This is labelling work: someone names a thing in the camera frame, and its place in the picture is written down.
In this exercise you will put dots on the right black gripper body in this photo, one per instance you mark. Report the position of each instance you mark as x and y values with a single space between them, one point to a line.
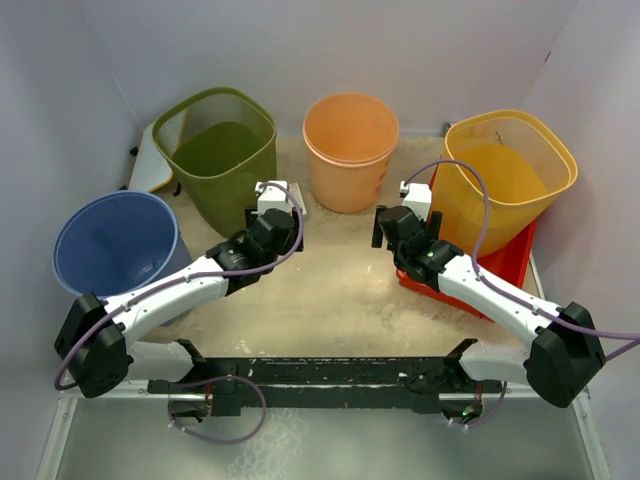
432 226

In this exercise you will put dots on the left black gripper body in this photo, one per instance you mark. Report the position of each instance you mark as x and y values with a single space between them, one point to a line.
290 244

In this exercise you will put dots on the red plastic tray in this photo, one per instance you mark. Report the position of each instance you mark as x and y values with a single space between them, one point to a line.
509 263

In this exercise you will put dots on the orange round plastic bucket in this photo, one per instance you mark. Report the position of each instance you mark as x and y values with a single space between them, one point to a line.
350 139

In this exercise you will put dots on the yellow mesh plastic basket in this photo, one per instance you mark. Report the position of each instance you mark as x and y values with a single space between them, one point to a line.
523 164

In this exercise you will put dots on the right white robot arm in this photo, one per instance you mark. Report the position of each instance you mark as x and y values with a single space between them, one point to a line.
559 352

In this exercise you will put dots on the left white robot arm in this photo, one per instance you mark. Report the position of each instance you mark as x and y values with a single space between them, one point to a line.
101 341

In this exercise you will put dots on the small white box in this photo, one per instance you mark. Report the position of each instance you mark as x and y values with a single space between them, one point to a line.
295 191

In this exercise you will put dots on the green mesh plastic basket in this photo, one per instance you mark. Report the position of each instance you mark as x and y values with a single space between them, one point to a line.
219 144

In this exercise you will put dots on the white yellow-edged board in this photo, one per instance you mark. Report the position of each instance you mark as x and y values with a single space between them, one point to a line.
151 170

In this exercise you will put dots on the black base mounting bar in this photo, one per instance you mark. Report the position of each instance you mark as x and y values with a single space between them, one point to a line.
422 385

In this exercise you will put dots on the blue round plastic bucket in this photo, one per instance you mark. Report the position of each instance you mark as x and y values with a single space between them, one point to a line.
117 243

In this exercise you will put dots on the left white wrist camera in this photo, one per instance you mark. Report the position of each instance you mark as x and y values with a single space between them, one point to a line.
272 195

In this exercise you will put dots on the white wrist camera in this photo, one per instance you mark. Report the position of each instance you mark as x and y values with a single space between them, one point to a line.
272 195
417 197

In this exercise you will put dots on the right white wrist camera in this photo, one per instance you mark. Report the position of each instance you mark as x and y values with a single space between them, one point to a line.
417 197

